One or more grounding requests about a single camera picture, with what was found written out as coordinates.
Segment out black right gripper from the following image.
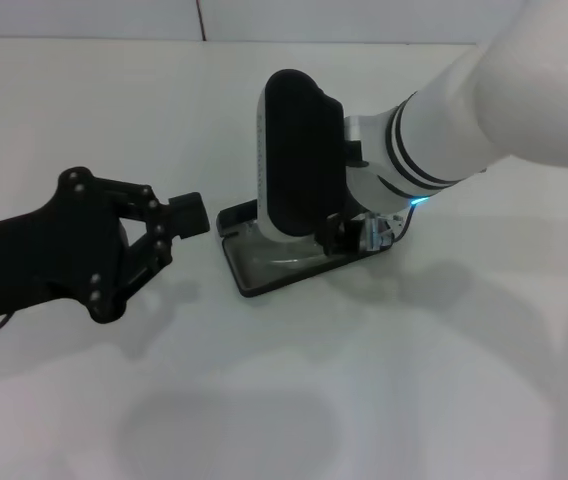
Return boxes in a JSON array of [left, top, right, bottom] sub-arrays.
[[314, 198, 368, 254]]

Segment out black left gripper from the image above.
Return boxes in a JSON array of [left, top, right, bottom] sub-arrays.
[[0, 166, 212, 329]]

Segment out clear white glasses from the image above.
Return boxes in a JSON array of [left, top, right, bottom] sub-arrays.
[[243, 212, 395, 274]]

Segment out black glasses case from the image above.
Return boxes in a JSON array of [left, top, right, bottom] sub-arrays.
[[216, 197, 398, 300]]

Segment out dark right gripper cable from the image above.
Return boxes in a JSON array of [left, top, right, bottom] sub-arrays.
[[391, 207, 418, 242]]

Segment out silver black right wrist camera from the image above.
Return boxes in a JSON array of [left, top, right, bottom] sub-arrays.
[[255, 68, 350, 244]]

